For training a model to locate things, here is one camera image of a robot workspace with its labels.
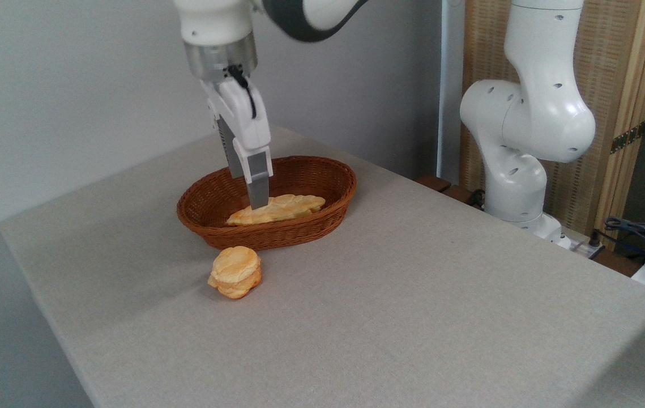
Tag round golden bread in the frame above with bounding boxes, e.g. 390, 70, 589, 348
207, 245, 262, 300

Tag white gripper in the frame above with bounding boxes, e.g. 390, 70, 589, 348
200, 76, 274, 210

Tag long golden bread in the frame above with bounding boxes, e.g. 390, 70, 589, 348
226, 194, 326, 227

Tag wood and rattan folding screen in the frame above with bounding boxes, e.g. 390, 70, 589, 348
461, 0, 645, 250

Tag dark metal screen hinge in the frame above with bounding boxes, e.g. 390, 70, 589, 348
610, 121, 645, 155

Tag blue and black cable bundle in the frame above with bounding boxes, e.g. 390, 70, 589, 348
597, 217, 645, 267

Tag brown wooden block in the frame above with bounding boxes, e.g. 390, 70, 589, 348
415, 175, 452, 193
441, 186, 484, 207

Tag white vertical pole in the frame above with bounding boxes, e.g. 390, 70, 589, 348
437, 0, 466, 185

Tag brown wicker basket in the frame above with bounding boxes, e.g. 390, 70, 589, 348
177, 156, 357, 251

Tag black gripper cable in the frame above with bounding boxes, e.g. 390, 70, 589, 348
226, 65, 258, 120

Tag white power strip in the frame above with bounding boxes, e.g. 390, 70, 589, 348
560, 233, 606, 260

